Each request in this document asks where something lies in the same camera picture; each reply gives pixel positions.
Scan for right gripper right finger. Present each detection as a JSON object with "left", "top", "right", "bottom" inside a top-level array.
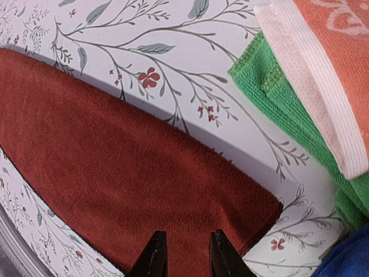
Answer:
[{"left": 209, "top": 229, "right": 256, "bottom": 277}]

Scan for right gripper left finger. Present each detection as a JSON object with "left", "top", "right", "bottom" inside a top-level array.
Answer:
[{"left": 126, "top": 231, "right": 167, "bottom": 277}]

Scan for brown towel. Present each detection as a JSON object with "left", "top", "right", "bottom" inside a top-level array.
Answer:
[{"left": 1, "top": 49, "right": 283, "bottom": 276}]

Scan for blue towel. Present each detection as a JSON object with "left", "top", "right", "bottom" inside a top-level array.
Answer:
[{"left": 312, "top": 224, "right": 368, "bottom": 277}]

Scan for green towel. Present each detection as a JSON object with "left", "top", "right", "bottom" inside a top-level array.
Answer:
[{"left": 228, "top": 32, "right": 368, "bottom": 230}]

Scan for floral table mat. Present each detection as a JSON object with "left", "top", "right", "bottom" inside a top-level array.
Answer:
[{"left": 1, "top": 1, "right": 346, "bottom": 276}]

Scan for orange patterned towel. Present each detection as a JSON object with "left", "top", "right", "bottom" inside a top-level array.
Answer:
[{"left": 254, "top": 1, "right": 368, "bottom": 179}]

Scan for front aluminium rail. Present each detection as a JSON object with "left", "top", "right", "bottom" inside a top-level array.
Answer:
[{"left": 1, "top": 207, "right": 54, "bottom": 277}]

